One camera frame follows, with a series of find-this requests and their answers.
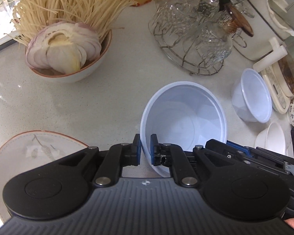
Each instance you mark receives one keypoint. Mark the white leaf-print plate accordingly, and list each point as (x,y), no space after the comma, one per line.
(19,156)

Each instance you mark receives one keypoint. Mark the white electric cooker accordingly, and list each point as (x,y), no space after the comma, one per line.
(259,9)

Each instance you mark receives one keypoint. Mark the cream kettle base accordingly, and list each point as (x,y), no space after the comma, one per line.
(276,88)

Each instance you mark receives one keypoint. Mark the white bowl with brown rim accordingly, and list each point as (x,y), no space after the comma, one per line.
(71,76)

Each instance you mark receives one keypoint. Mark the amber glass saucer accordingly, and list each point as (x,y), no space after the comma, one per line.
(240,22)

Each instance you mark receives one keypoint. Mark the small white bowl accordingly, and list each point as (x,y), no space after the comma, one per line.
(272,137)

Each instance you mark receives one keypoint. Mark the pale blue plastic bowl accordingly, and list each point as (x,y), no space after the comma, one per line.
(256,95)
(186,117)

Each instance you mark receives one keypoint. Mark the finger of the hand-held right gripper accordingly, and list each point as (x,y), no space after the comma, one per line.
(237,146)
(220,146)

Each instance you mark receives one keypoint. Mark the sliced red onion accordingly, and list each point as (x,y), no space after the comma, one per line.
(63,49)

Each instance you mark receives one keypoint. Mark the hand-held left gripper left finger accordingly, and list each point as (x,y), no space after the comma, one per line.
(137,149)

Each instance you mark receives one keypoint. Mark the cluster of patterned glass cups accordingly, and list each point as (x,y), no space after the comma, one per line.
(210,44)

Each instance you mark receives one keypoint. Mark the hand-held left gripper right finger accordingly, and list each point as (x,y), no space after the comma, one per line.
(153,149)

